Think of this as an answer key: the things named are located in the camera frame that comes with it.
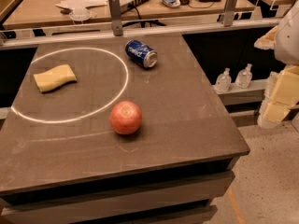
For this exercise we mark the grey metal post left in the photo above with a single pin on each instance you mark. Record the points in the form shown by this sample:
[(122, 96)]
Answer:
[(115, 14)]

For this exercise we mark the clear plastic lid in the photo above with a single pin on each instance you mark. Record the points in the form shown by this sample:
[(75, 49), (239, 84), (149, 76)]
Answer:
[(80, 14)]

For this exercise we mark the yellow sponge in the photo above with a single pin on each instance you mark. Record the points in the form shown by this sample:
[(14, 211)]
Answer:
[(54, 78)]

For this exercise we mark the clear sanitizer bottle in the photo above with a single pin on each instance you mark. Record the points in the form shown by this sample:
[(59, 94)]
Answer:
[(244, 77), (223, 81)]

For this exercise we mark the white papers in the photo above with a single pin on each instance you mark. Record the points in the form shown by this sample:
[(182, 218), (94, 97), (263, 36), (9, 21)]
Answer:
[(81, 3)]

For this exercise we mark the clear sanitizer bottle left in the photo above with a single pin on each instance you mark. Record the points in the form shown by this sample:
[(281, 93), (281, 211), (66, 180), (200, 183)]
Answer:
[(223, 81)]

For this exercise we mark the blue pepsi can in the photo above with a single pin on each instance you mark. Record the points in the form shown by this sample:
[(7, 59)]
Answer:
[(141, 53)]

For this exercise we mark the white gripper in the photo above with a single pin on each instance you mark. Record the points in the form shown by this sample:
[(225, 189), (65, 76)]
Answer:
[(288, 37)]

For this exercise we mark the blue white face mask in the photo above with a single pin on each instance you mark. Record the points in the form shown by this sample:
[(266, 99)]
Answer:
[(171, 3)]

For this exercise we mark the grey metal post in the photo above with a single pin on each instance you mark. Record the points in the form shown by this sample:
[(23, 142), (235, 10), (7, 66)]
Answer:
[(115, 14), (229, 13)]

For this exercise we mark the clear sanitizer bottle right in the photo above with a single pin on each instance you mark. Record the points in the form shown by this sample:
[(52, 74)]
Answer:
[(244, 77)]

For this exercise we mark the grey metal post right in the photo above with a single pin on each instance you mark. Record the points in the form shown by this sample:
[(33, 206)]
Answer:
[(229, 13)]

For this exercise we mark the red apple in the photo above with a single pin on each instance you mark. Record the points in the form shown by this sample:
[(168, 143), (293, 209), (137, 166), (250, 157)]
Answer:
[(125, 117)]

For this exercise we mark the grey drawer cabinet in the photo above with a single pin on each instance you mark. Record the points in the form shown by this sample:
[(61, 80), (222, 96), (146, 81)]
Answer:
[(175, 197)]

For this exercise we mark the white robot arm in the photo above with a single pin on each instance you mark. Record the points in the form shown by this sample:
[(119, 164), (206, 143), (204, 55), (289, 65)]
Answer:
[(283, 39)]

